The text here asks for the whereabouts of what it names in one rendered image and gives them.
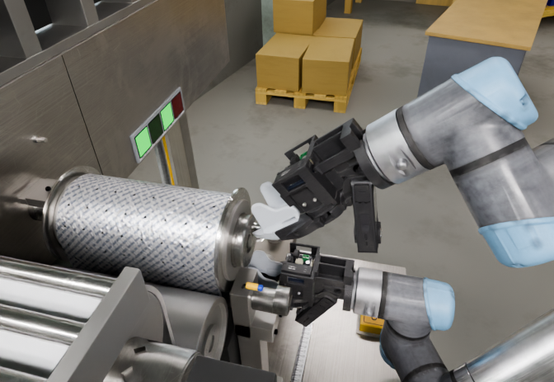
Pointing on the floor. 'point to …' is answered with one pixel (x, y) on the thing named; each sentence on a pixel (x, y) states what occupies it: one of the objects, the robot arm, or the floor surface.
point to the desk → (480, 35)
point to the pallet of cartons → (308, 51)
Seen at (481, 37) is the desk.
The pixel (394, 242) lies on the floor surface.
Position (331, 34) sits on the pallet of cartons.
